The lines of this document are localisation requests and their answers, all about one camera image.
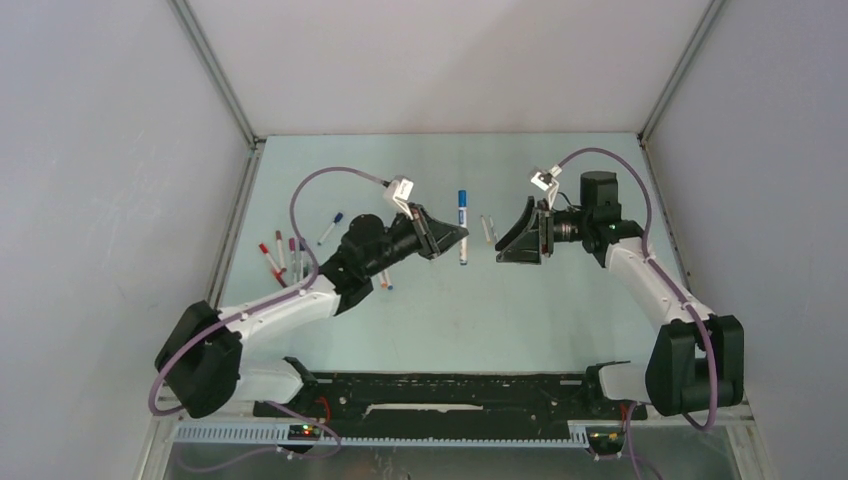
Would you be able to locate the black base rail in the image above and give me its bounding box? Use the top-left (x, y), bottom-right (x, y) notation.
top-left (286, 372), bottom-right (628, 440)

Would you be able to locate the red pen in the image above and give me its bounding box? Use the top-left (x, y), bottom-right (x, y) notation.
top-left (258, 243), bottom-right (287, 287)

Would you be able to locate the left controller board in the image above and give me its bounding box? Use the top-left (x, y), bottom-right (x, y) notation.
top-left (286, 424), bottom-right (324, 442)

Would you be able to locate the purple pen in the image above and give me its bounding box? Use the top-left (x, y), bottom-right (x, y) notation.
top-left (287, 237), bottom-right (299, 283)

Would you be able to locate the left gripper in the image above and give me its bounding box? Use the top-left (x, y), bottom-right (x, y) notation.
top-left (364, 203), bottom-right (467, 278)

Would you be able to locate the dark blue cap pen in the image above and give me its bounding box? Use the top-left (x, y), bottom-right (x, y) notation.
top-left (316, 212), bottom-right (344, 246)

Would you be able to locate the yellow pen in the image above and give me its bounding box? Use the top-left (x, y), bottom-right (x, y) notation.
top-left (480, 215), bottom-right (493, 245)

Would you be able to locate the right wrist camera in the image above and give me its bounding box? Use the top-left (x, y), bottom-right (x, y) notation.
top-left (529, 165), bottom-right (562, 210)

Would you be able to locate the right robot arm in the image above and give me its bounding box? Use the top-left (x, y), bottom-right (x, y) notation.
top-left (495, 167), bottom-right (744, 418)

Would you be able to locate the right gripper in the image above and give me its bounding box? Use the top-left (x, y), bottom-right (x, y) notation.
top-left (495, 197), bottom-right (591, 265)

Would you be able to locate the white cable duct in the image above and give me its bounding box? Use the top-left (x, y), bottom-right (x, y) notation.
top-left (173, 422), bottom-right (589, 448)

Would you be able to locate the controller board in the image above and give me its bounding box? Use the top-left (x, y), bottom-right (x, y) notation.
top-left (286, 424), bottom-right (324, 442)
top-left (589, 432), bottom-right (624, 445)

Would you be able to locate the large blue marker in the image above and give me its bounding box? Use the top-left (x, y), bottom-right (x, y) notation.
top-left (458, 190), bottom-right (468, 266)

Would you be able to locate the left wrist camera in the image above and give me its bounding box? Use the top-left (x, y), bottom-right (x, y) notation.
top-left (382, 175), bottom-right (414, 218)

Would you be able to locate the maroon pen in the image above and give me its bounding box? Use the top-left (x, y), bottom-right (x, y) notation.
top-left (275, 230), bottom-right (287, 274)

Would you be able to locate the right controller board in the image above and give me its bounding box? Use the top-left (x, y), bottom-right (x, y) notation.
top-left (589, 432), bottom-right (624, 445)

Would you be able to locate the light green pen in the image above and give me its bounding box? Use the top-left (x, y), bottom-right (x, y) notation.
top-left (488, 215), bottom-right (499, 244)

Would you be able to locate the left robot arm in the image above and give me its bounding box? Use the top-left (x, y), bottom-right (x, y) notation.
top-left (148, 204), bottom-right (469, 419)

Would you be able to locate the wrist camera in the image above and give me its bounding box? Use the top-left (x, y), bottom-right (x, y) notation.
top-left (382, 175), bottom-right (414, 218)
top-left (529, 165), bottom-right (562, 210)

